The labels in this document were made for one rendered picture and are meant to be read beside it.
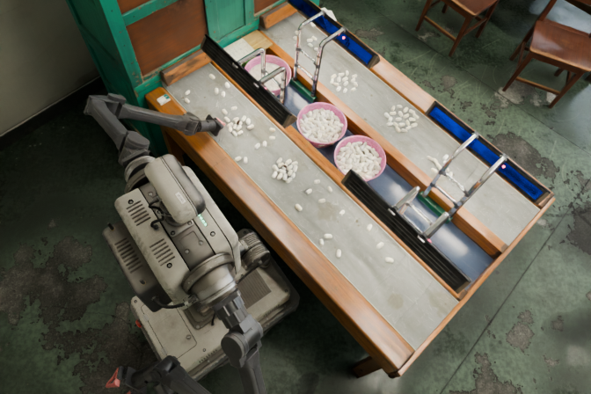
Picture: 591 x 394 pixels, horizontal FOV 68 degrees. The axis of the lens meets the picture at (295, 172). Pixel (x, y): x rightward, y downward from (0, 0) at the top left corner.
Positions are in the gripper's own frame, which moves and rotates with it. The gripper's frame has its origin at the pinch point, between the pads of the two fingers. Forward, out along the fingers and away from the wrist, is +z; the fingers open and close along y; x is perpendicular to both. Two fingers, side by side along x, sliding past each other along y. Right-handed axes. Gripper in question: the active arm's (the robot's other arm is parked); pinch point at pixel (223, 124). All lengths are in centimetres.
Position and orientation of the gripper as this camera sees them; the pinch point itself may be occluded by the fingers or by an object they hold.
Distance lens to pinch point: 232.5
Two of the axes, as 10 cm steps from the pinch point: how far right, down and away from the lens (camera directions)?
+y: -6.7, -6.7, 3.0
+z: 5.1, -1.3, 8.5
